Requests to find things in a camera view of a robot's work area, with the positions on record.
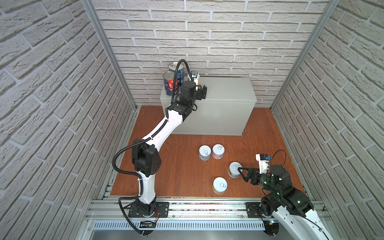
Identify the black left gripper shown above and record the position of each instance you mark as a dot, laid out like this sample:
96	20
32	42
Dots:
203	93

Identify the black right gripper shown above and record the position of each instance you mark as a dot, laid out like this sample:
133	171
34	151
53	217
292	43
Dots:
254	172

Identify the white lid small can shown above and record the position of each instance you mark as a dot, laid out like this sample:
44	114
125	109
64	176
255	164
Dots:
195	78

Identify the dark tomato label can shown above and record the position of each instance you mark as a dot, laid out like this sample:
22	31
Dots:
170	84

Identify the yellow label pull-tab can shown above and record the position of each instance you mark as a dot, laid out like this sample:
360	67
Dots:
219	185

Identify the blue label tin can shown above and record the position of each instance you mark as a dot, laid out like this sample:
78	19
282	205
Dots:
180	72

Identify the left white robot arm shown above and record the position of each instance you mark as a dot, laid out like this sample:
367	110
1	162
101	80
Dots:
145	152

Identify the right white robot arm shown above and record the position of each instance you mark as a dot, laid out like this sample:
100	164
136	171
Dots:
291	207

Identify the plain lid silver can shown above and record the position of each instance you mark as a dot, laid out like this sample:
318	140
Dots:
233	170

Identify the pink label pull-tab can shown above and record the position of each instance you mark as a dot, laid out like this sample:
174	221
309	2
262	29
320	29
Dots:
218	151

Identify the grey metal cabinet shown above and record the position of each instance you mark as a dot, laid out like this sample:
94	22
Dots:
225	111

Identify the grey label pull-tab can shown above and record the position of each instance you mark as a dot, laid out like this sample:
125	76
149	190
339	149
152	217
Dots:
205	152

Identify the perforated white vent strip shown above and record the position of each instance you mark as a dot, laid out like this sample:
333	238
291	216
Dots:
200	225

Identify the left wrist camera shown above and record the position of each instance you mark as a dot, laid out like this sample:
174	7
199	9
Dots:
190	79

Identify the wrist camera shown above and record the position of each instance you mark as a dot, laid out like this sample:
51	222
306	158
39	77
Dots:
190	79
263	162

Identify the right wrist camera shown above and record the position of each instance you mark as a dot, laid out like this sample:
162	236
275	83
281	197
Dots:
263	162

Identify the left aluminium corner post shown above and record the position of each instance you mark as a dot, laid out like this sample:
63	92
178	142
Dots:
96	22

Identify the aluminium corner post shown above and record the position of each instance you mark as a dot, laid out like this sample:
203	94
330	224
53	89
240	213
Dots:
96	22
325	16

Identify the front aluminium mounting rail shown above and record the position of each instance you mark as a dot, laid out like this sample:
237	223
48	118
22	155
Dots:
180	208

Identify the right aluminium corner post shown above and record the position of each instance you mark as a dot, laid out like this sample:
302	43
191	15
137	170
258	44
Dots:
325	16

